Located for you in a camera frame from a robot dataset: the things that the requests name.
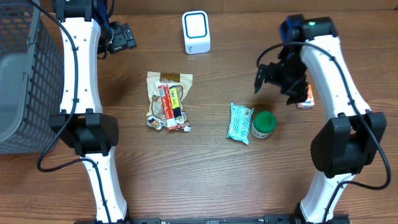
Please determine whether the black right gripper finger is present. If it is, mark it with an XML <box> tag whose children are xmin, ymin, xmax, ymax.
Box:
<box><xmin>254</xmin><ymin>64</ymin><xmax>269</xmax><ymax>94</ymax></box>
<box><xmin>286</xmin><ymin>88</ymin><xmax>307</xmax><ymax>105</ymax></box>

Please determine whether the orange white small packet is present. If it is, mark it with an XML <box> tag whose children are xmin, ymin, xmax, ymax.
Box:
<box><xmin>295</xmin><ymin>84</ymin><xmax>315</xmax><ymax>109</ymax></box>

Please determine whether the teal white snack packet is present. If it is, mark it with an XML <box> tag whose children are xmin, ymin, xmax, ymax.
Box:
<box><xmin>226</xmin><ymin>103</ymin><xmax>254</xmax><ymax>145</ymax></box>

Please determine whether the beige snack bag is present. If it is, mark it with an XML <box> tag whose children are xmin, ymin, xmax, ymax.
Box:
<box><xmin>146</xmin><ymin>72</ymin><xmax>193</xmax><ymax>133</ymax></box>

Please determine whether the yellow black tube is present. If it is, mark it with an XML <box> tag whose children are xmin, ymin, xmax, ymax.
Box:
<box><xmin>169</xmin><ymin>86</ymin><xmax>183</xmax><ymax>123</ymax></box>

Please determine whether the red snack bar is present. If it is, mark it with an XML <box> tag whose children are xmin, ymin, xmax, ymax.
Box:
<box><xmin>158</xmin><ymin>85</ymin><xmax>178</xmax><ymax>130</ymax></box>

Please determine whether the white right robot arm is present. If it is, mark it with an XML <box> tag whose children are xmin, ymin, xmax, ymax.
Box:
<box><xmin>254</xmin><ymin>14</ymin><xmax>387</xmax><ymax>223</ymax></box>

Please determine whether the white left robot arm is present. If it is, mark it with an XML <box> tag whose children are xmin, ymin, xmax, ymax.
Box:
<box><xmin>37</xmin><ymin>0</ymin><xmax>137</xmax><ymax>223</ymax></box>

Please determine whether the white barcode scanner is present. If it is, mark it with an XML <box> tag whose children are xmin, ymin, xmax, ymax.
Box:
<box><xmin>182</xmin><ymin>11</ymin><xmax>211</xmax><ymax>55</ymax></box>

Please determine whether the green lid jar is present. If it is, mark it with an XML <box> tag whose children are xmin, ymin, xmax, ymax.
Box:
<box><xmin>251</xmin><ymin>111</ymin><xmax>277</xmax><ymax>139</ymax></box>

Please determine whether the grey plastic mesh basket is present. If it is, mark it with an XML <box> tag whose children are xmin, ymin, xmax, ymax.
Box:
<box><xmin>1</xmin><ymin>0</ymin><xmax>63</xmax><ymax>154</ymax></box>

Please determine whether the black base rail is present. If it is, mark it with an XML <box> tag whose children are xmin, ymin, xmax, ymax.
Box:
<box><xmin>74</xmin><ymin>213</ymin><xmax>351</xmax><ymax>224</ymax></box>

